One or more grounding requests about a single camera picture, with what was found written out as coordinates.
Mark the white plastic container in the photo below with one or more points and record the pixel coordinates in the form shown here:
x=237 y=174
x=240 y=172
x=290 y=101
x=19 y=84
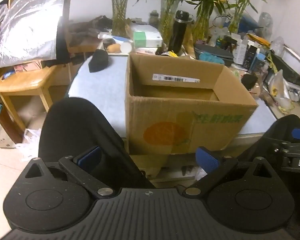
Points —
x=296 y=61

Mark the black carton box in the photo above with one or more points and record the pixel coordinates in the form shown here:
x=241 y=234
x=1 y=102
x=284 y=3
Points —
x=250 y=56

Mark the dark brown bundle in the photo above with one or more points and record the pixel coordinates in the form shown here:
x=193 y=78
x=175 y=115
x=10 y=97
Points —
x=87 y=27

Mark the black round pouch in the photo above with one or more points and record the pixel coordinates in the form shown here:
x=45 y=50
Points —
x=248 y=80

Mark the glass vase with bamboo stalks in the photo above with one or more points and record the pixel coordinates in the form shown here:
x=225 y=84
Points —
x=120 y=15
x=236 y=21
x=168 y=20

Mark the white carton box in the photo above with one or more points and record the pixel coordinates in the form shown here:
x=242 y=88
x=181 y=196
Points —
x=238 y=48

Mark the dark glass jar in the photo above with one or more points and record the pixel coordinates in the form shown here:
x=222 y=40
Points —
x=153 y=17

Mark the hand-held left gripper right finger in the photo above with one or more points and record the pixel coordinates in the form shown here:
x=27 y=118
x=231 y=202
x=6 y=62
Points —
x=207 y=158

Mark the brown cardboard box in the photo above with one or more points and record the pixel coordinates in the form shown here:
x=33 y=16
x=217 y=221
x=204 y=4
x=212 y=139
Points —
x=160 y=115

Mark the brown paper bag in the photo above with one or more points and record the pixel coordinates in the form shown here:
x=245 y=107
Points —
x=188 y=41

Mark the black padded chair part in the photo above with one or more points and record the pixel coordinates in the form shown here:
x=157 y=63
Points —
x=90 y=125
x=277 y=127

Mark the dark grey zip case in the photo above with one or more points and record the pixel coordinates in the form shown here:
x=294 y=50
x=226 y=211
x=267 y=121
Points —
x=221 y=50

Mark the yellow flat packet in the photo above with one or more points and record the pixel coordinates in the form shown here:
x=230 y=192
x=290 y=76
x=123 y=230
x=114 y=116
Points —
x=258 y=40

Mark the green white tissue box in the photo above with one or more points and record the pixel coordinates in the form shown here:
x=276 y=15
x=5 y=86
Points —
x=147 y=38

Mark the crumpled white plastic bag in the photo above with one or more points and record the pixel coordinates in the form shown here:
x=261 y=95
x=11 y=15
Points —
x=30 y=142

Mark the clear plastic bag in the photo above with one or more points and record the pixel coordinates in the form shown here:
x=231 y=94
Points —
x=277 y=87

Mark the flat white printed box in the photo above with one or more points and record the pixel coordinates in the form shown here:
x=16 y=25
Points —
x=145 y=50

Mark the teal fluffy cloth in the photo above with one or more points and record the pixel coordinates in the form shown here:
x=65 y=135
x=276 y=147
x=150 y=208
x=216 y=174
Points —
x=211 y=58

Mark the long white tray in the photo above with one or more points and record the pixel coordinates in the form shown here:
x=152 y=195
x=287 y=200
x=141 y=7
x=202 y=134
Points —
x=101 y=45

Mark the white blue tube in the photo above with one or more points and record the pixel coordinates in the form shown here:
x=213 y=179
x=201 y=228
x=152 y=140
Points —
x=122 y=39

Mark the black thermos bottle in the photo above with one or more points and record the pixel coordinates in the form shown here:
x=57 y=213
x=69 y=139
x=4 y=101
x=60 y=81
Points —
x=177 y=32

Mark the white capped bottle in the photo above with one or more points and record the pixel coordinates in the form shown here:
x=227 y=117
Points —
x=126 y=46

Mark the brown round lump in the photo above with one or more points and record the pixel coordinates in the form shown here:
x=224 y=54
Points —
x=113 y=47

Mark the black hanging cloth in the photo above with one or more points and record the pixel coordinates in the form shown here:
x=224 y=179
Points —
x=62 y=45

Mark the small black pouch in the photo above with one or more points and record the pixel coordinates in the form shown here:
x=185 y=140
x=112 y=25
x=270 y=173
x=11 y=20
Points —
x=108 y=42

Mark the black fleece earmuff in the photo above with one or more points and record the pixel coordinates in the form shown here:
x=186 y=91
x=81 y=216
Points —
x=98 y=61

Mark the small blue packet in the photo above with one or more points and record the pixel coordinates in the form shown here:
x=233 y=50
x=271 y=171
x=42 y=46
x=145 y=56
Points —
x=8 y=75

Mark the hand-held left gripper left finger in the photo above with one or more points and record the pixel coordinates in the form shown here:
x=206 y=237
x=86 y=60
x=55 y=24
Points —
x=90 y=156

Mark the wooden chair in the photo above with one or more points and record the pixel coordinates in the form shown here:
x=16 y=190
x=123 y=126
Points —
x=22 y=81

